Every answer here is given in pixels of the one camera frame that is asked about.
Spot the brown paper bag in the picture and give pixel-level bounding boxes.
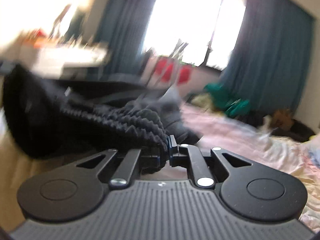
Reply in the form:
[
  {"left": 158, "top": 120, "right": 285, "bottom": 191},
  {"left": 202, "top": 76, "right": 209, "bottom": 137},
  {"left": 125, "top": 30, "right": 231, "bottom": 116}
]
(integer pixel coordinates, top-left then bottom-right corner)
[{"left": 271, "top": 109, "right": 294, "bottom": 131}]

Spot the right teal curtain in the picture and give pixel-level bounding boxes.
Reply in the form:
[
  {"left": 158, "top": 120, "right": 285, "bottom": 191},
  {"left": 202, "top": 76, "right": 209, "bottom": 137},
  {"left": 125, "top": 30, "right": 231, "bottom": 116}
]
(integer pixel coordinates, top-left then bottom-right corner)
[{"left": 220, "top": 0, "right": 315, "bottom": 114}]

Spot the pastel bed sheet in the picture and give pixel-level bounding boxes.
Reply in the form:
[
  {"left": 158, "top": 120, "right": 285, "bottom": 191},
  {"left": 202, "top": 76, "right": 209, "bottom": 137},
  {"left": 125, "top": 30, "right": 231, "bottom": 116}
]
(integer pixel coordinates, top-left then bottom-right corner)
[{"left": 1, "top": 105, "right": 319, "bottom": 232}]

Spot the black quilted jacket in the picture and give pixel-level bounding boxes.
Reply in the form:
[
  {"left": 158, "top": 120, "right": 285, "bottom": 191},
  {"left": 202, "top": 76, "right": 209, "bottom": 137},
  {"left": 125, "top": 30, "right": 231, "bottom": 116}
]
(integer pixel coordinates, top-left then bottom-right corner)
[{"left": 2, "top": 64, "right": 200, "bottom": 163}]

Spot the teal curtain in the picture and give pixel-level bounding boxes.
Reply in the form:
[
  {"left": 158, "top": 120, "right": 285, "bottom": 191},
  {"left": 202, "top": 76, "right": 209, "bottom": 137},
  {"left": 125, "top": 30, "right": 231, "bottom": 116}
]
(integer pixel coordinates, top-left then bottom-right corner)
[
  {"left": 94, "top": 0, "right": 156, "bottom": 76},
  {"left": 220, "top": 0, "right": 315, "bottom": 114}
]

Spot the green garment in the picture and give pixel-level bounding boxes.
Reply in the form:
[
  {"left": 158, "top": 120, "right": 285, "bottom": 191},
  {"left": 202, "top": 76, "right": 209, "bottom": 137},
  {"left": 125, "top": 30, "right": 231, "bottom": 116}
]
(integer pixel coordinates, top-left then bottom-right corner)
[{"left": 204, "top": 83, "right": 251, "bottom": 118}]

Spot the white dresser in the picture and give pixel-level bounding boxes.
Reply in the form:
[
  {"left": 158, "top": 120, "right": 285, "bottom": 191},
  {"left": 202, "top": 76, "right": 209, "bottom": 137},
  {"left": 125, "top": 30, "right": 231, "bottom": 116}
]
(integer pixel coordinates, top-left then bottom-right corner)
[{"left": 1, "top": 29, "right": 108, "bottom": 78}]

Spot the window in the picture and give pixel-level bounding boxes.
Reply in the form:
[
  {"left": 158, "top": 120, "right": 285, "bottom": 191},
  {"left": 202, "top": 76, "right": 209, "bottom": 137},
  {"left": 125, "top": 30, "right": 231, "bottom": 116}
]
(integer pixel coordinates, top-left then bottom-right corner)
[{"left": 143, "top": 0, "right": 246, "bottom": 70}]

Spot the left teal curtain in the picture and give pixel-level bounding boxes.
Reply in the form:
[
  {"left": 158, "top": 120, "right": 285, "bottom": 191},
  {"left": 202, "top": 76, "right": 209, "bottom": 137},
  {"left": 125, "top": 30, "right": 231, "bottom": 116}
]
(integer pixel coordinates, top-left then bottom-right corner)
[{"left": 94, "top": 0, "right": 156, "bottom": 76}]

